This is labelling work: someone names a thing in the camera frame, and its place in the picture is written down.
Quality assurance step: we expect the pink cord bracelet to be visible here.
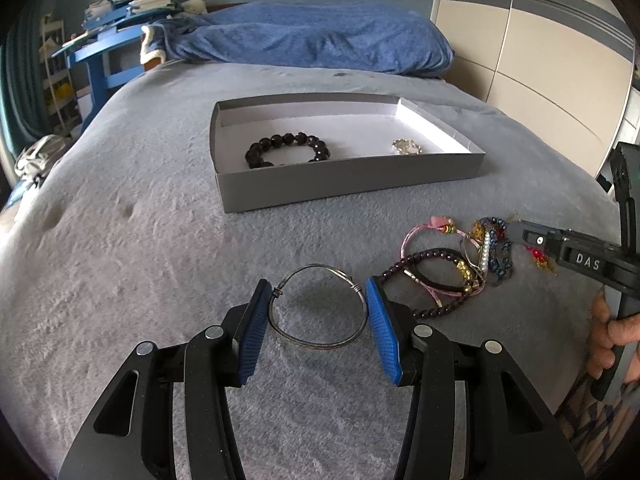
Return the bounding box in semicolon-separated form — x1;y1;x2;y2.
400;215;486;309

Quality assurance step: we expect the person's patterned clothing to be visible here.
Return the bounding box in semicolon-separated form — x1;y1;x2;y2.
554;355;640;466

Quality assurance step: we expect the beige wardrobe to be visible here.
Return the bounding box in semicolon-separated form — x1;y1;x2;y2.
432;0;640;183

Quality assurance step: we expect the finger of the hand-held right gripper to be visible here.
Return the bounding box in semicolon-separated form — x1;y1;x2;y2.
507;221;565;262

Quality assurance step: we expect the grey white bag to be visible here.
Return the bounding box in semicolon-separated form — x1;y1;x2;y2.
14;135;69;189

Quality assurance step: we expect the teal curtain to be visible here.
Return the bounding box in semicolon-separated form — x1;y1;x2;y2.
0;10;52;161

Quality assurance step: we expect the white storage rack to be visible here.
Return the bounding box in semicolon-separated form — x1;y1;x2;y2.
39;12;84;137

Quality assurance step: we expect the gold chain red bead jewelry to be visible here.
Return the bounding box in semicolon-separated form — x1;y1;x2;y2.
469;211;558;277

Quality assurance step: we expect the person's right hand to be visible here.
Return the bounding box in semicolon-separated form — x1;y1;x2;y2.
587;290;640;382

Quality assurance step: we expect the stack of papers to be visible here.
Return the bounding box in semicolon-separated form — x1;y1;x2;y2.
82;0;183;24

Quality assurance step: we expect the blue desk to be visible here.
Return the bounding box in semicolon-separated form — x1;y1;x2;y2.
50;0;190;134

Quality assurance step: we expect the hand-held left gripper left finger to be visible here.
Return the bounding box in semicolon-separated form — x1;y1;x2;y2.
57;280;273;480

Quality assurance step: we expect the silver wire bangle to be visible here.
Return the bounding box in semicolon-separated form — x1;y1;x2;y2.
268;265;367;349

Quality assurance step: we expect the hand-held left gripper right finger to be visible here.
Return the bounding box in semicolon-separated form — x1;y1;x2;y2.
365;276;586;480

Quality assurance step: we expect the blue bead bracelet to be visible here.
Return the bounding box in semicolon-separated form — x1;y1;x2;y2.
472;216;516;287

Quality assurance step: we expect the dark bead bracelet gold clasp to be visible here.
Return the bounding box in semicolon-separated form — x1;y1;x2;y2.
376;247;477;322

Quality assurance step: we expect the black bead bracelet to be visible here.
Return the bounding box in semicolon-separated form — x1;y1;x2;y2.
245;132;330;170

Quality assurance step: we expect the grey cardboard box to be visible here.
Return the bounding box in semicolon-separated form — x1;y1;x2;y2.
209;92;487;215

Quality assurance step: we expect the blue blanket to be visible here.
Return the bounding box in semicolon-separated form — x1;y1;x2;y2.
141;1;456;79

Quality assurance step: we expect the grey fleece bed cover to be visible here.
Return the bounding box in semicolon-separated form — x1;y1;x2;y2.
0;57;640;480

